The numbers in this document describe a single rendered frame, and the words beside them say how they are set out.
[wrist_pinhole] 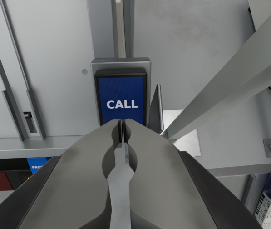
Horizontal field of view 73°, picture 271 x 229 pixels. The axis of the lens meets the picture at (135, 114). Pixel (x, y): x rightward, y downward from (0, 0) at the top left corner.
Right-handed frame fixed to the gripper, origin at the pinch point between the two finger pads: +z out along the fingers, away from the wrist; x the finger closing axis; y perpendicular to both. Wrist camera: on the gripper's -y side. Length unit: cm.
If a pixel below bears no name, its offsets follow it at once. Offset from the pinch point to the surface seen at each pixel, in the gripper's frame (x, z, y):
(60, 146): -7.1, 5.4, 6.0
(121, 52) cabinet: -1.4, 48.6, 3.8
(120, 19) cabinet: -1.1, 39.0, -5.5
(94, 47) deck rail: -2.3, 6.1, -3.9
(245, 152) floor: 58, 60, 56
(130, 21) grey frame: 2, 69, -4
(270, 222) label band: 11.9, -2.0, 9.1
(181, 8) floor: 35, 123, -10
